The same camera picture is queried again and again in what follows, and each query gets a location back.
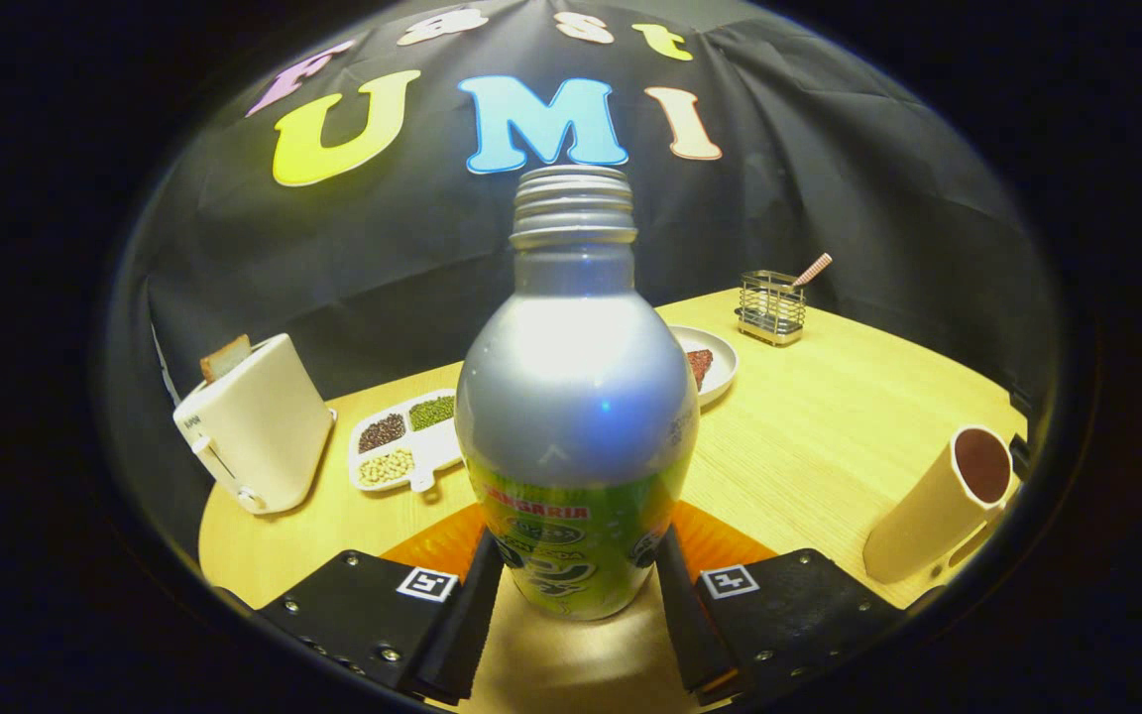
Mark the silver green juice bottle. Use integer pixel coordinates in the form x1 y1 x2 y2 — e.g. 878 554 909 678
454 166 701 623

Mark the round white plate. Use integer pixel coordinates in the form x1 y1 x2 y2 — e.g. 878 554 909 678
668 324 739 409

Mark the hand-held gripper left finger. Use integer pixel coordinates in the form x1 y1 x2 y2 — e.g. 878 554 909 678
254 504 505 707

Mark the toast slice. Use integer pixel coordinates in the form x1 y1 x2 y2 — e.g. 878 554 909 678
199 334 253 385

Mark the wooden table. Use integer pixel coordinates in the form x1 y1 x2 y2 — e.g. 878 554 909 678
198 288 1030 714

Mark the white divided bean tray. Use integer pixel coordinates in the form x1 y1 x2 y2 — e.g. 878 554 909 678
348 389 465 494

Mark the metal wire holder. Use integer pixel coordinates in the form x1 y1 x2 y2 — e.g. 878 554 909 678
736 270 808 347

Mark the white toaster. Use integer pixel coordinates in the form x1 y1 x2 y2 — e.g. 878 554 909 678
172 332 337 516

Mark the striped straw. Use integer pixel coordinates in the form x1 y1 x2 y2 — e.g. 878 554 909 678
791 252 834 290

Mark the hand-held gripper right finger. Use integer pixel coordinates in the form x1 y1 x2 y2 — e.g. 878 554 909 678
652 501 944 710

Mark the cream cup with wooden handle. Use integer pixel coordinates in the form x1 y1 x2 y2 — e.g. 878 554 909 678
863 425 1014 585

